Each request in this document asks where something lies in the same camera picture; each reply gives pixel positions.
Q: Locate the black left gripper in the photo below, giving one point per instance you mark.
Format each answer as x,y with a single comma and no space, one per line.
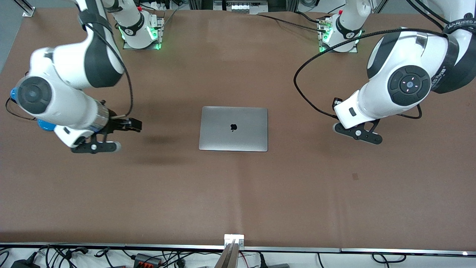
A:
333,105

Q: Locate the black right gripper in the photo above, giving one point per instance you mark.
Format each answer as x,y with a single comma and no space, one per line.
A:
118,125

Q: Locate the silver grey laptop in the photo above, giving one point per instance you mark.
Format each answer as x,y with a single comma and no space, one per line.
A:
233,130

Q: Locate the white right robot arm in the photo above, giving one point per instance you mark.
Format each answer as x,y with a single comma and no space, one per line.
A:
74,67

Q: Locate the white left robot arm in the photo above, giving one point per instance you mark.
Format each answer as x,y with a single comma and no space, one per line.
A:
401,74

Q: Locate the brown table mat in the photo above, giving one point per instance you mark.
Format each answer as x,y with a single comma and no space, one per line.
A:
334,204

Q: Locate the white power strip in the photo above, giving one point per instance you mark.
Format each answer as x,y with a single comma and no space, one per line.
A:
157,5

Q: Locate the black orange connector box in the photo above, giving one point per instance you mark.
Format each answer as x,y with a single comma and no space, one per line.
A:
147,259

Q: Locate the grey socket box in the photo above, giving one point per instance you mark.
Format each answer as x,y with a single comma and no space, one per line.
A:
240,6

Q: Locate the aluminium corner profile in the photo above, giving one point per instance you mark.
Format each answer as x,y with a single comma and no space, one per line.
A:
26,9

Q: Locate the black power adapter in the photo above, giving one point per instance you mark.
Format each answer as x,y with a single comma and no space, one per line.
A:
24,264

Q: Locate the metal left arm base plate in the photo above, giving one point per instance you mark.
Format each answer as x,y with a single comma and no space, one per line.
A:
320,41

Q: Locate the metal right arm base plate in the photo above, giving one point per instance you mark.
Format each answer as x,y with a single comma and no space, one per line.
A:
160,26

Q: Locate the slim aluminium frame profile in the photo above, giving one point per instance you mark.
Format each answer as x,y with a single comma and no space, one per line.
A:
379,5

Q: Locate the dark aluminium frame post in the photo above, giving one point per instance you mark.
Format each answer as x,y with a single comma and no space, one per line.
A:
200,4

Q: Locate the silver table edge rail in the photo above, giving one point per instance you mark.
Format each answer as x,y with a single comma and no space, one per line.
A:
297,249

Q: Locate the white post bracket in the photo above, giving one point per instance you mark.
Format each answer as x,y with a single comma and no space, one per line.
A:
240,238

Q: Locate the aluminium camera mount post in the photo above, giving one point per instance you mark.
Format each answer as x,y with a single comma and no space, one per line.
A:
228,257

